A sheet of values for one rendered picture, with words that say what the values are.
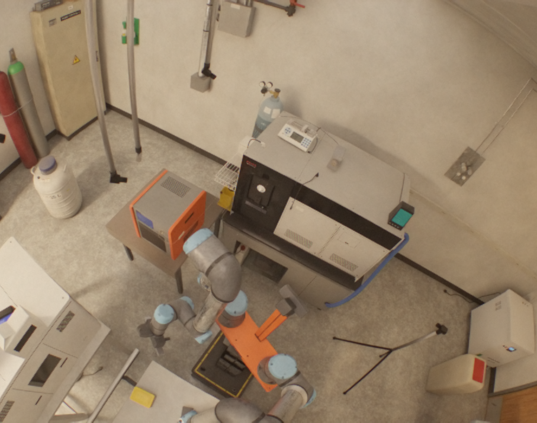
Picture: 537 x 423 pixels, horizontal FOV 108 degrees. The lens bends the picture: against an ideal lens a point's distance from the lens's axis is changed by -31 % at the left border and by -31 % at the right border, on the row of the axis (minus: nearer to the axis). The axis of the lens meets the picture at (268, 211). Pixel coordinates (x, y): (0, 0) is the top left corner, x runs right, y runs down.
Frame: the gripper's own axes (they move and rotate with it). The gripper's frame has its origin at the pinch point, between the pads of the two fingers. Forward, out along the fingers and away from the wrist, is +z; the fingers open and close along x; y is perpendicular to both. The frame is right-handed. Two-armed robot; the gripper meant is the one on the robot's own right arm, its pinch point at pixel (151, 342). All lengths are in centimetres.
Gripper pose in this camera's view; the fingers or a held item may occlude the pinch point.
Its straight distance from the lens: 145.9
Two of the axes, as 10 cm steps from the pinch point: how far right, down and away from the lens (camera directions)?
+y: 7.2, 0.2, 7.0
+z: -4.8, 7.3, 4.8
